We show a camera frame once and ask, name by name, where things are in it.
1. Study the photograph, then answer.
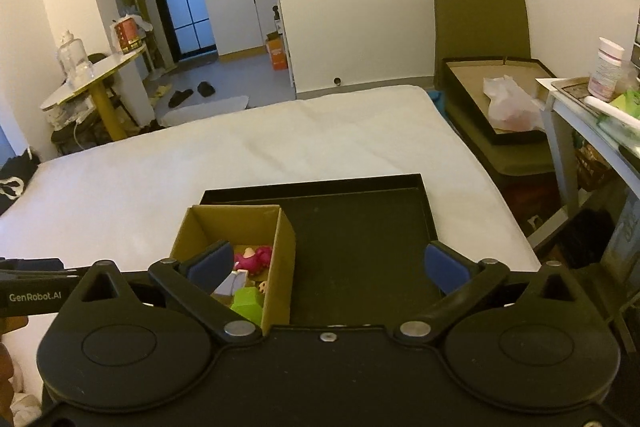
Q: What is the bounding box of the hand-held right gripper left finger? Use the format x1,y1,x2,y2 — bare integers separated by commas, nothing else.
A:
56,242,265,344

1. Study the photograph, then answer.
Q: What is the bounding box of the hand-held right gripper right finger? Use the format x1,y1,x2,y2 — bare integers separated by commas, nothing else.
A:
393,241,599,341

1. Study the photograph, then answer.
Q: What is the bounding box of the pink toy figure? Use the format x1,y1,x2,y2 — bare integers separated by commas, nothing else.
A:
234,245,274,278

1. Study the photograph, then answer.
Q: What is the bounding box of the small green packet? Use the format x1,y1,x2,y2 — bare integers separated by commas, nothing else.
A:
230,287,265,327

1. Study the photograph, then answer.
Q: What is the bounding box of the brown cardboard box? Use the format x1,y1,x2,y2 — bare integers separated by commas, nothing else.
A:
169,204,297,329

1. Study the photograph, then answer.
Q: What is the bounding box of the black shallow tray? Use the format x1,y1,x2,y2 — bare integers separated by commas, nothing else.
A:
200,173,442,327

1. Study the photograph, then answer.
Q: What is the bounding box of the black bag with white print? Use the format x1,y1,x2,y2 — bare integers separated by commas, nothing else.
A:
0,148,41,217

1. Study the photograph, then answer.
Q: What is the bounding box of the white bed mattress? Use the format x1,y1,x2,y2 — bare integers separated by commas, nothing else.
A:
0,85,542,348

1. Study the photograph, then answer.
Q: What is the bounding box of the white floor mat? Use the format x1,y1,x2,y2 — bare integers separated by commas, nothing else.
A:
160,95,250,128

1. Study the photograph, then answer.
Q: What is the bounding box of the black box with cardboard lining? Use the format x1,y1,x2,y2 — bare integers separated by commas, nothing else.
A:
442,56,557,148

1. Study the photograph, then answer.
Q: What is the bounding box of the white plastic bag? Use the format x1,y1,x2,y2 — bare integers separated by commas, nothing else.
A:
482,75,546,134

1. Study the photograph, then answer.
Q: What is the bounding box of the white desk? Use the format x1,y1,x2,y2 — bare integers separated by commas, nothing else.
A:
534,76,640,220

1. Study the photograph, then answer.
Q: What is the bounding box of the round yellow-legged table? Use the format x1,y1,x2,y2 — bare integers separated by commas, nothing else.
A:
39,42,147,142

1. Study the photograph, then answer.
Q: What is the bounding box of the orange carton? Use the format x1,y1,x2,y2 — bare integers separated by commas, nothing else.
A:
264,32,291,72

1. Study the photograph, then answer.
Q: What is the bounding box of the clear plastic water jug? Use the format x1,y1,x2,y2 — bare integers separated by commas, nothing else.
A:
58,31,96,88

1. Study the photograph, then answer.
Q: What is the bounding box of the green snack bag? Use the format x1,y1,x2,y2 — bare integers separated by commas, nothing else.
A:
607,89,640,124

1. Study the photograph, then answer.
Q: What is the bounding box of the red box in plastic bag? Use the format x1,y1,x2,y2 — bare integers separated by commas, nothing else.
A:
110,14,151,56

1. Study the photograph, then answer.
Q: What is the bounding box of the white kitchen cabinet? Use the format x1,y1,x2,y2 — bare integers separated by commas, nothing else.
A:
202,0,281,58

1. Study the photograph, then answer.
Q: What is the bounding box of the white bottle with pink lid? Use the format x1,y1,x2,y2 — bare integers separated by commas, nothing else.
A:
587,37,627,103

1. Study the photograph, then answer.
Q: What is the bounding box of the olive chair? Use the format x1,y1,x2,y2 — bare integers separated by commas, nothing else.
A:
432,0,557,178

